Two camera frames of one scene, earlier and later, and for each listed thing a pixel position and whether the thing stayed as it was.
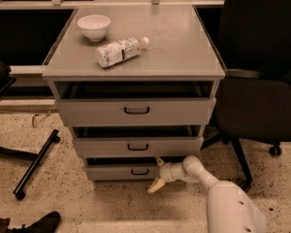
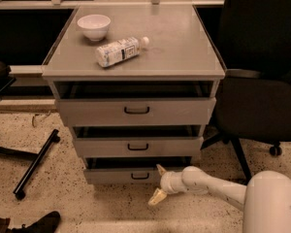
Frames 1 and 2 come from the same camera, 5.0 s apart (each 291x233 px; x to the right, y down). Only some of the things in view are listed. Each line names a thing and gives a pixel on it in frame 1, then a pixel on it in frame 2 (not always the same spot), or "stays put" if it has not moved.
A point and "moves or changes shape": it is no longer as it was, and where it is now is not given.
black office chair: [258, 97] stays put
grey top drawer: [136, 112] stays put
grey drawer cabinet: [135, 84] stays put
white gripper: [166, 174] to [167, 182]
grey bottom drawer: [123, 172] moves or changes shape
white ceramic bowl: [94, 26] stays put
